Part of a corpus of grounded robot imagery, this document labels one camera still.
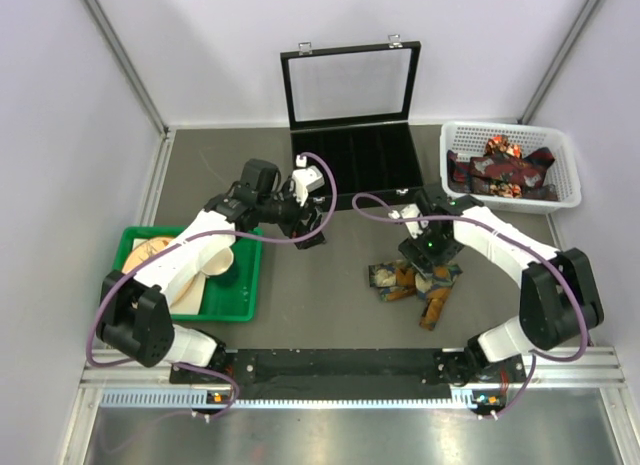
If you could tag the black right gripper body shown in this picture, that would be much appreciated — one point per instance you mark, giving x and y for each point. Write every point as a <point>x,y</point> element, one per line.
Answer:
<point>430,246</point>

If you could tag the black glass-lid storage case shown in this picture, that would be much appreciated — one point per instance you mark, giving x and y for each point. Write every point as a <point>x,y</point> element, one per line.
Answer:
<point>350,106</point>

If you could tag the dark red patterned tie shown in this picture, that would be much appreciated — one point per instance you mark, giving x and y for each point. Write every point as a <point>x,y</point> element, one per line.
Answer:
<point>503,176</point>

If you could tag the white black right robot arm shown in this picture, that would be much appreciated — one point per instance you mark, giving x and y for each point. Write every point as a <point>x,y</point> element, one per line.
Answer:
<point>559,299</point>

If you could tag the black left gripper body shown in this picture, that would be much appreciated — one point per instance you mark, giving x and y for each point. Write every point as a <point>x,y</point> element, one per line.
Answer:
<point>288,211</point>

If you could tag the red floral rolled tie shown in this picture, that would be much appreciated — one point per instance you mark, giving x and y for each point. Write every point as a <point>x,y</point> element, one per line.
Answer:
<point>501,144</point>

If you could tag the cream ceramic cup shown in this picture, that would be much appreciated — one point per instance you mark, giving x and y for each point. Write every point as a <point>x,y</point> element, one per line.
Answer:
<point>219,264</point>

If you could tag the aluminium frame rail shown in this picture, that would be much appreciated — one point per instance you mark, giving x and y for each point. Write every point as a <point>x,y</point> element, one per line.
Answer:
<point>598,367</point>

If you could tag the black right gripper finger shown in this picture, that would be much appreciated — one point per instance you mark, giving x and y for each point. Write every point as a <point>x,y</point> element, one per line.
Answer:
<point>421,266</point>
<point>441,266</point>

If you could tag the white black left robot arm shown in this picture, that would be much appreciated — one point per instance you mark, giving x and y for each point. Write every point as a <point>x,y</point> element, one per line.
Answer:
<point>134,313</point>

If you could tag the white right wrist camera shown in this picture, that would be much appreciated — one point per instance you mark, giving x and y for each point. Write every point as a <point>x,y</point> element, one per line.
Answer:
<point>412,212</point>

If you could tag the white perforated plastic basket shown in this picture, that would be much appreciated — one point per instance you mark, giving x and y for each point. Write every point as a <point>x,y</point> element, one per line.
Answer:
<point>468,139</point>

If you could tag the grey slotted cable duct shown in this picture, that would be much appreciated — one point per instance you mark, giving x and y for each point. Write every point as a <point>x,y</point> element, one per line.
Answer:
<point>214,397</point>

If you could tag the round beige painted plate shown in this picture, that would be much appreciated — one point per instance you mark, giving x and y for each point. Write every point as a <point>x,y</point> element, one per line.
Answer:
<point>145,252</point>

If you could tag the green plastic tray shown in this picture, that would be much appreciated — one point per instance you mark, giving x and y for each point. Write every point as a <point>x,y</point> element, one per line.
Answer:
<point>230,297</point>

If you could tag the orange blue leaf-pattern tie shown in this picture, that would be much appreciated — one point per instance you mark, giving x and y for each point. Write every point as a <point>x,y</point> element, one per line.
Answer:
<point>399,279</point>

